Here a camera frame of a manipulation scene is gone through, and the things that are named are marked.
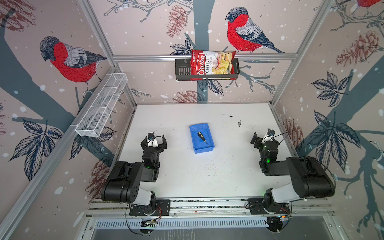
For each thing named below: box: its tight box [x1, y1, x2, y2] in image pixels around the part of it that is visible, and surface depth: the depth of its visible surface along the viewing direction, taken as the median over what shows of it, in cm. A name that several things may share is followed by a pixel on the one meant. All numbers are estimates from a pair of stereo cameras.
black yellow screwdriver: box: [197, 131, 210, 147], surface depth 102 cm
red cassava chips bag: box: [190, 49, 237, 81], surface depth 90 cm
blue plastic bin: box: [189, 123, 215, 154], surface depth 101 cm
